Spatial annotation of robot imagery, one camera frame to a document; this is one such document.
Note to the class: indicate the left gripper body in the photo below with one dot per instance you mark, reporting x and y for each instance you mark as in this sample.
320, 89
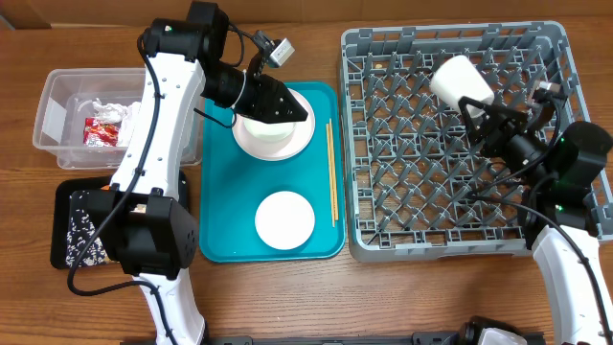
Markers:
250, 100

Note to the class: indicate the black plastic tray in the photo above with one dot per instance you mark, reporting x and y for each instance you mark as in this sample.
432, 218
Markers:
61, 214

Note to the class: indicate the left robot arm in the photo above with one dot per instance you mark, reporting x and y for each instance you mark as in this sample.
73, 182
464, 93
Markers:
139, 219

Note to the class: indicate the teal plastic tray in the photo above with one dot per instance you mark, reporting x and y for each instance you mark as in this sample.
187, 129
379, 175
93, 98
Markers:
234, 183

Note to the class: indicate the red snack wrapper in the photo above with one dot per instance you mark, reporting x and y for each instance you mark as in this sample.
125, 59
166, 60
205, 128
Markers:
98, 134

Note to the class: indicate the large white plate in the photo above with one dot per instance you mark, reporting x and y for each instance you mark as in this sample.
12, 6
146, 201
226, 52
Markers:
279, 149

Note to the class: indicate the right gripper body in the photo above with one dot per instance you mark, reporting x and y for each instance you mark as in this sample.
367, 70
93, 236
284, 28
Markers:
519, 150

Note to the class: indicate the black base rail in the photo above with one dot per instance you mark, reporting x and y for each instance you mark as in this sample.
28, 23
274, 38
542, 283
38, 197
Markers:
419, 338

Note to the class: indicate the white napkin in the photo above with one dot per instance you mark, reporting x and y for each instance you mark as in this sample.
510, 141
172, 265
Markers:
127, 125

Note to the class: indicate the white cup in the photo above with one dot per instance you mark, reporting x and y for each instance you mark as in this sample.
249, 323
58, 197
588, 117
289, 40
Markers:
457, 78

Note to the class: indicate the wooden chopstick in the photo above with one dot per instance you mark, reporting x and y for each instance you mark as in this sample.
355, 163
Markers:
333, 173
329, 177

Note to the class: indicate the food scraps pile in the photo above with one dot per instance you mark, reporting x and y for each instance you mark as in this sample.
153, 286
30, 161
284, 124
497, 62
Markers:
80, 230

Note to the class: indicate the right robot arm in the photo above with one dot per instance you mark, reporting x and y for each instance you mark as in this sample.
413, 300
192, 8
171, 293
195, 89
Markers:
558, 164

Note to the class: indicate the green-rimmed white bowl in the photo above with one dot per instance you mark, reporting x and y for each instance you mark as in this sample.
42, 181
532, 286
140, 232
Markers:
268, 132

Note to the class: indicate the foil wrapper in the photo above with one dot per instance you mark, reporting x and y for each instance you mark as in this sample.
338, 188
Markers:
111, 113

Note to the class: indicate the clear plastic bin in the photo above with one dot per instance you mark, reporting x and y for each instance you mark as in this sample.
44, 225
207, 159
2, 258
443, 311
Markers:
66, 102

